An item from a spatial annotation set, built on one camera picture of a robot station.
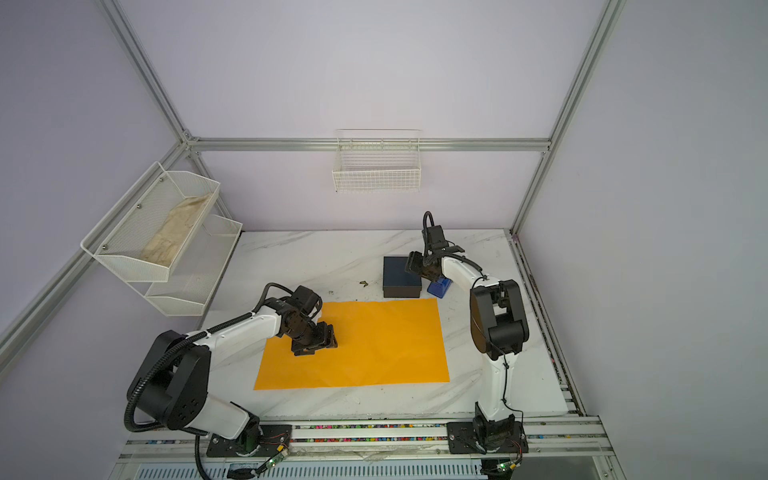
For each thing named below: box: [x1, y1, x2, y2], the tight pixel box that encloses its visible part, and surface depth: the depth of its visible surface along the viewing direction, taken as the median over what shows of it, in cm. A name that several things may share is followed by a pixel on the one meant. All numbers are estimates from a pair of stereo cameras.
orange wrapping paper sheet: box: [254, 298, 451, 390], surface depth 88 cm
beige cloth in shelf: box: [140, 194, 212, 266], surface depth 80 cm
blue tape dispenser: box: [427, 277, 453, 299], surface depth 103 cm
